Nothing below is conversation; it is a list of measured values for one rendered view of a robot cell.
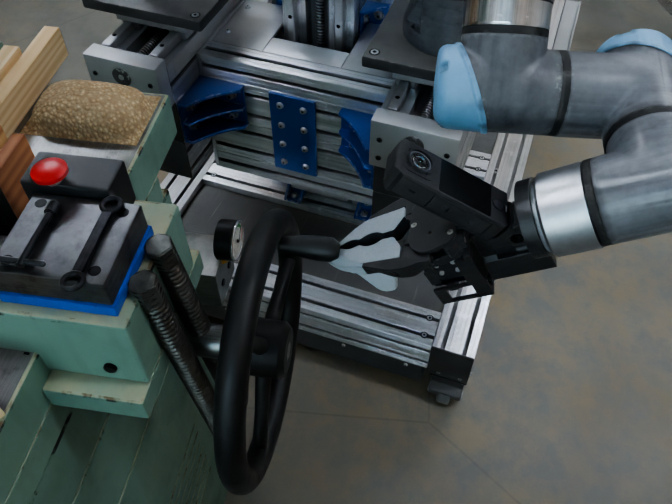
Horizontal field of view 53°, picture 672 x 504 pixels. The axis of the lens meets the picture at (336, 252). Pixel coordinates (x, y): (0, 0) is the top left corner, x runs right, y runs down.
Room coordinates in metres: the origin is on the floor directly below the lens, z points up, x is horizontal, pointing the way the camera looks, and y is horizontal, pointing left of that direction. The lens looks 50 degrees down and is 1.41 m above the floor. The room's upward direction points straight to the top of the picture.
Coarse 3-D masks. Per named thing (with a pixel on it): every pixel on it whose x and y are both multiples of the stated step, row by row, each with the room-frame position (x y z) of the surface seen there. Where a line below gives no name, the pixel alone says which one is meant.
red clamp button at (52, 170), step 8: (40, 160) 0.42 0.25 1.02; (48, 160) 0.42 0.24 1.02; (56, 160) 0.42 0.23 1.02; (32, 168) 0.41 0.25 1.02; (40, 168) 0.41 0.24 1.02; (48, 168) 0.41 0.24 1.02; (56, 168) 0.41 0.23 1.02; (64, 168) 0.41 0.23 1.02; (32, 176) 0.40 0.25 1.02; (40, 176) 0.40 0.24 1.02; (48, 176) 0.40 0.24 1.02; (56, 176) 0.40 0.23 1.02; (64, 176) 0.40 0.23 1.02; (40, 184) 0.39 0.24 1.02; (48, 184) 0.39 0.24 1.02
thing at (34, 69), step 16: (48, 32) 0.74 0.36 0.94; (32, 48) 0.71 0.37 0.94; (48, 48) 0.72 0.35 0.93; (64, 48) 0.75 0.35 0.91; (16, 64) 0.67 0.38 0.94; (32, 64) 0.68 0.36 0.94; (48, 64) 0.71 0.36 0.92; (16, 80) 0.64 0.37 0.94; (32, 80) 0.67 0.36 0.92; (48, 80) 0.69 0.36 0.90; (0, 96) 0.61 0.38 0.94; (16, 96) 0.63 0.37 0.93; (32, 96) 0.65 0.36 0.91; (0, 112) 0.59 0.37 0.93; (16, 112) 0.62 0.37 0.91
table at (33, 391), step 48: (48, 144) 0.58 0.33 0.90; (96, 144) 0.58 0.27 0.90; (144, 144) 0.58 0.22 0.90; (144, 192) 0.55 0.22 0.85; (0, 384) 0.27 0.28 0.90; (48, 384) 0.29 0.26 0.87; (96, 384) 0.29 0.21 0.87; (144, 384) 0.29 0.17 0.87; (0, 432) 0.23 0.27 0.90; (0, 480) 0.21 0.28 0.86
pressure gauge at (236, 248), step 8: (224, 224) 0.64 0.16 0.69; (232, 224) 0.64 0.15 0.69; (240, 224) 0.66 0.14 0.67; (216, 232) 0.63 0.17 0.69; (224, 232) 0.63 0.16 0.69; (232, 232) 0.63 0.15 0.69; (240, 232) 0.66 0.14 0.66; (216, 240) 0.62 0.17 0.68; (224, 240) 0.62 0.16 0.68; (232, 240) 0.62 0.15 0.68; (240, 240) 0.65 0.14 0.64; (216, 248) 0.62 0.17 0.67; (224, 248) 0.61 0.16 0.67; (232, 248) 0.61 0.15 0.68; (240, 248) 0.65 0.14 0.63; (216, 256) 0.61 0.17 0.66; (224, 256) 0.61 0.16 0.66; (232, 256) 0.61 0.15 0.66
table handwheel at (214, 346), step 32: (256, 224) 0.42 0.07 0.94; (288, 224) 0.45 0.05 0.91; (256, 256) 0.37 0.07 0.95; (288, 256) 0.48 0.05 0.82; (256, 288) 0.34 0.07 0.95; (288, 288) 0.47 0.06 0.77; (224, 320) 0.31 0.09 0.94; (256, 320) 0.32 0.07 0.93; (288, 320) 0.45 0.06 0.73; (224, 352) 0.29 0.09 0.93; (256, 352) 0.33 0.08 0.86; (288, 352) 0.36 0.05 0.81; (224, 384) 0.27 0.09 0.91; (256, 384) 0.34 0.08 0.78; (288, 384) 0.39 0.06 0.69; (224, 416) 0.25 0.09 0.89; (256, 416) 0.32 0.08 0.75; (224, 448) 0.23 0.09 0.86; (256, 448) 0.30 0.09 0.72; (224, 480) 0.22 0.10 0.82; (256, 480) 0.25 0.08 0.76
